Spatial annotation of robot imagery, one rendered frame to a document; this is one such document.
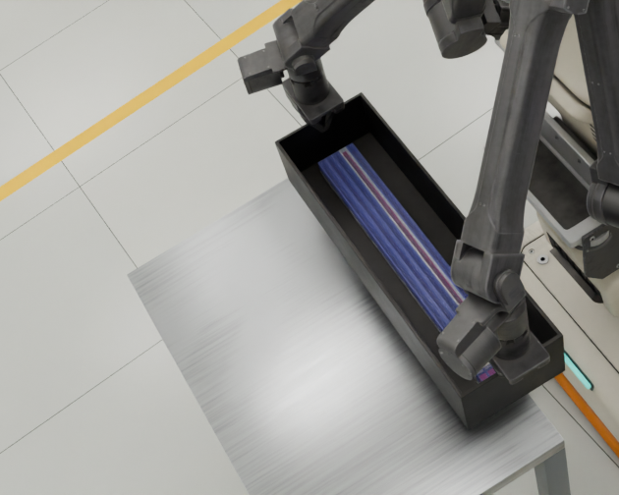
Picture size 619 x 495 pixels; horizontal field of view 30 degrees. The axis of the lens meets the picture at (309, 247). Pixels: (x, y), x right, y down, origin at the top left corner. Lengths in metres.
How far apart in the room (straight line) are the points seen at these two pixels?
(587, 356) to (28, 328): 1.50
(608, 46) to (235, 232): 0.85
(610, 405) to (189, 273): 0.90
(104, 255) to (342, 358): 1.40
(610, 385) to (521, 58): 1.13
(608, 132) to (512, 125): 0.19
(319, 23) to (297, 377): 0.58
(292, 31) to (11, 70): 2.12
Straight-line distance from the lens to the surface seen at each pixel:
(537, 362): 1.56
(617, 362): 2.41
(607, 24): 1.48
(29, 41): 3.81
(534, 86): 1.40
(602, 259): 1.93
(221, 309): 1.99
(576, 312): 2.47
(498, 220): 1.41
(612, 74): 1.51
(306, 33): 1.70
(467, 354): 1.46
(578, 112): 1.64
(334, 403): 1.86
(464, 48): 1.86
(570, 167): 1.91
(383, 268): 1.86
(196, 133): 3.31
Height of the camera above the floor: 2.45
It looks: 55 degrees down
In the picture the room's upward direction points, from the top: 24 degrees counter-clockwise
